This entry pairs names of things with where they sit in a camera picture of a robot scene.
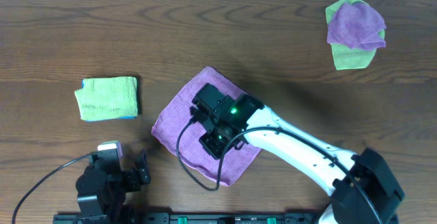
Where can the folded green cloth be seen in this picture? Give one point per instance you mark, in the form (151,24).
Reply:
(107,97)

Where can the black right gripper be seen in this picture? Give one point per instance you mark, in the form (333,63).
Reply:
(206,143)

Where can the light green cloth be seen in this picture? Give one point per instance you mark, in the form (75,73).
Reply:
(345,58)

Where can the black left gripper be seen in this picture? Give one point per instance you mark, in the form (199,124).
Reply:
(129,177)

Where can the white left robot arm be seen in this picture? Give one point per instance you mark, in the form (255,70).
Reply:
(103,187)

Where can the purple crumpled cloth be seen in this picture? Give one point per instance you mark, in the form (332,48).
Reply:
(357,26)

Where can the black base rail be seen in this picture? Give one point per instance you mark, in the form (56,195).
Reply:
(166,218)

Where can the pink microfiber cloth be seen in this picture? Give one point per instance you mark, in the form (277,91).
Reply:
(176,115)

